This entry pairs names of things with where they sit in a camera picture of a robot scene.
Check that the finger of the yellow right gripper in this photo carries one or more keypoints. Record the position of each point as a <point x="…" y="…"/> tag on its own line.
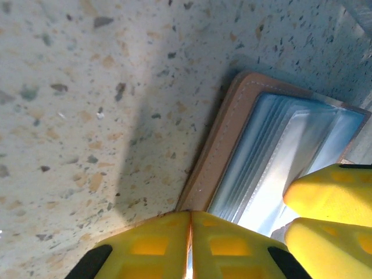
<point x="334" y="194"/>
<point x="334" y="253"/>

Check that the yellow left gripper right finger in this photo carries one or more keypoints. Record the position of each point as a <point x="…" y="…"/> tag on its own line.
<point x="238" y="250"/>

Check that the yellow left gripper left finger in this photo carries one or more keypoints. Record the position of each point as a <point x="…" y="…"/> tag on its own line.
<point x="145" y="250"/>

